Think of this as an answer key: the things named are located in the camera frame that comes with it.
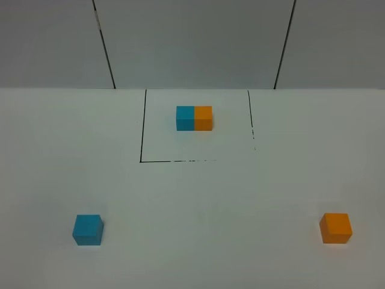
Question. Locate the blue template cube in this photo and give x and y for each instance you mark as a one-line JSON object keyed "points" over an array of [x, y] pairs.
{"points": [[185, 118]]}

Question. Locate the orange template cube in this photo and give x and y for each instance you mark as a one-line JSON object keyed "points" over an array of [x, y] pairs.
{"points": [[203, 118]]}

